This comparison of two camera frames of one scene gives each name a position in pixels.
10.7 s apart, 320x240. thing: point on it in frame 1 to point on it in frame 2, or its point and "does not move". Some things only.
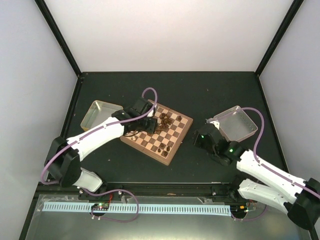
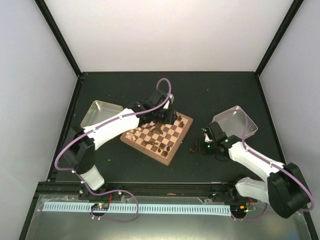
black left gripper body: x=148 y=128 to x=164 y=119
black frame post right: x=278 y=36 does not move
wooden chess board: x=163 y=145 does not move
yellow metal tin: x=99 y=110 does not move
